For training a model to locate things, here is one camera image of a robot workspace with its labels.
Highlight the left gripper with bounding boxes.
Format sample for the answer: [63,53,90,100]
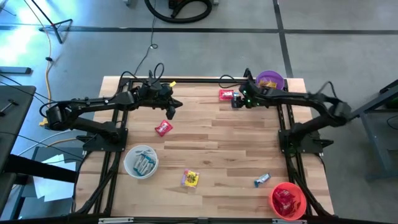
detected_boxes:
[136,82,184,121]

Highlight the white plastic bucket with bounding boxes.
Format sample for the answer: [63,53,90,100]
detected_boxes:
[123,144,159,180]

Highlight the yellow pink candy pack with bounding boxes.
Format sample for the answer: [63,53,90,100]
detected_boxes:
[180,169,200,189]

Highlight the purple pumpkin-face bucket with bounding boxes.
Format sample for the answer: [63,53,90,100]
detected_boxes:
[256,70,285,91]

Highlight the red bowl with red packets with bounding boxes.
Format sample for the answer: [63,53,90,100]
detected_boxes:
[269,182,307,222]

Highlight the grey metal cart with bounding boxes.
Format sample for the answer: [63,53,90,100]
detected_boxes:
[356,79,398,183]

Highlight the silver metal hinge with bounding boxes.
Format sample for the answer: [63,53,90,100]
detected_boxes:
[272,218,307,224]
[98,217,134,224]

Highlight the black tripod stand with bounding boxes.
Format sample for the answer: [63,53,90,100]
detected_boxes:
[30,0,74,44]

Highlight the white paper sheets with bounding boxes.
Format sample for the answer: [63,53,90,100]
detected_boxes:
[32,154,77,202]

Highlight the black side table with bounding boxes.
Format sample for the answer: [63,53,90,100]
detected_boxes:
[0,84,37,175]

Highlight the black flat bar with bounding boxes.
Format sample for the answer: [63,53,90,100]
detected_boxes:
[0,66,33,75]

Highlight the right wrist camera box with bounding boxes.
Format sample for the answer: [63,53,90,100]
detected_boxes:
[231,96,246,110]

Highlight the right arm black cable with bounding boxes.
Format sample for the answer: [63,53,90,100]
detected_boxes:
[218,73,249,90]

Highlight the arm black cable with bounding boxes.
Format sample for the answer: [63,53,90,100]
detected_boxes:
[119,62,165,91]
[218,73,249,90]

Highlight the black aluminium table frame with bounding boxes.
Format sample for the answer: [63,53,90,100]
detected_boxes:
[73,76,332,224]

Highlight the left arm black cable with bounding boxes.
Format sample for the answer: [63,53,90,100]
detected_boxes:
[119,62,165,91]

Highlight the black vacuum hose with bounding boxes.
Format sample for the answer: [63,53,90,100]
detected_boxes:
[144,0,214,24]

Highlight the yellow extension cord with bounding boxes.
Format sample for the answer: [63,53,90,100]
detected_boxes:
[23,0,54,128]

